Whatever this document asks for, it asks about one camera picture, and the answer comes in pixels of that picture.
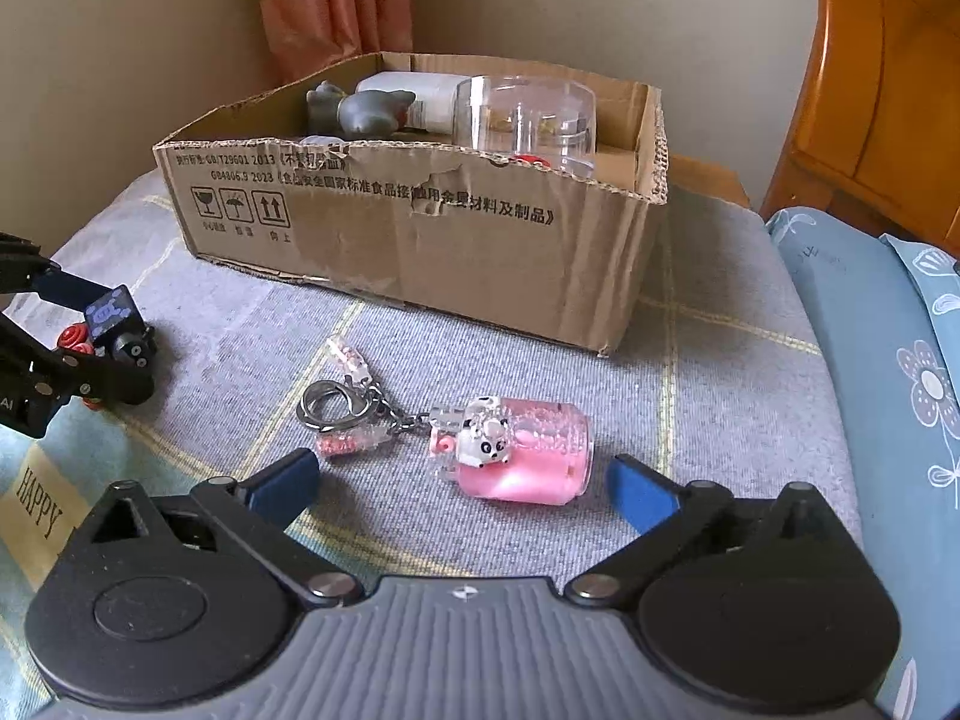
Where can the grey cat toy figure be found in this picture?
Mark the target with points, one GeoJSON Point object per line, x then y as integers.
{"type": "Point", "coordinates": [367, 116]}

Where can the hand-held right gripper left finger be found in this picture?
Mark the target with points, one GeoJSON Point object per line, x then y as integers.
{"type": "Point", "coordinates": [289, 481]}

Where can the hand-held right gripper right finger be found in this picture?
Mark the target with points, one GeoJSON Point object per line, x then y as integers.
{"type": "Point", "coordinates": [643, 499]}

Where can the orange wooden headboard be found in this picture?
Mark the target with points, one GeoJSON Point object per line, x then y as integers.
{"type": "Point", "coordinates": [885, 90]}

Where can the brown cardboard box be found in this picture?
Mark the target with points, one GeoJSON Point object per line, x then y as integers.
{"type": "Point", "coordinates": [450, 262]}

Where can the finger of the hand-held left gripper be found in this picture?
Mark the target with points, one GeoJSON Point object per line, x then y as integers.
{"type": "Point", "coordinates": [64, 373]}
{"type": "Point", "coordinates": [71, 289]}

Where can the frosted white plastic jar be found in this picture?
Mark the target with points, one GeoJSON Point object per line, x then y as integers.
{"type": "Point", "coordinates": [420, 86]}

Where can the clear plastic jar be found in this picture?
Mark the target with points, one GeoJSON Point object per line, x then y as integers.
{"type": "Point", "coordinates": [525, 109]}

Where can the light blue floral pillow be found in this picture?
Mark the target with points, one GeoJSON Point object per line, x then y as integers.
{"type": "Point", "coordinates": [941, 292]}

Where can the grey checked blanket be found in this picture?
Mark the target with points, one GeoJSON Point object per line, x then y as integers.
{"type": "Point", "coordinates": [712, 405]}

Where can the pink curtain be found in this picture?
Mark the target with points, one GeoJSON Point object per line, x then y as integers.
{"type": "Point", "coordinates": [330, 7]}

